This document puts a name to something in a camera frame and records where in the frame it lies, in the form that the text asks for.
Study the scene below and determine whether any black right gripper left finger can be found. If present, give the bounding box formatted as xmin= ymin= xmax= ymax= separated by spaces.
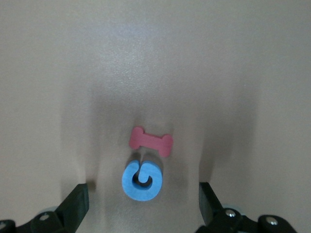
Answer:
xmin=0 ymin=183 xmax=89 ymax=233

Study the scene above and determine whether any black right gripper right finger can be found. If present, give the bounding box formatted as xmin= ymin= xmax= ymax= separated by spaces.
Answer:
xmin=195 ymin=182 xmax=298 ymax=233

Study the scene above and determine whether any blue foam letter G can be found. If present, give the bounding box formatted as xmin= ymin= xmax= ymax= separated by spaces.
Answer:
xmin=121 ymin=159 xmax=162 ymax=202

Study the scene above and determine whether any red foam letter I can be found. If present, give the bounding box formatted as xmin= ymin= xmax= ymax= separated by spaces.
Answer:
xmin=128 ymin=126 xmax=174 ymax=158

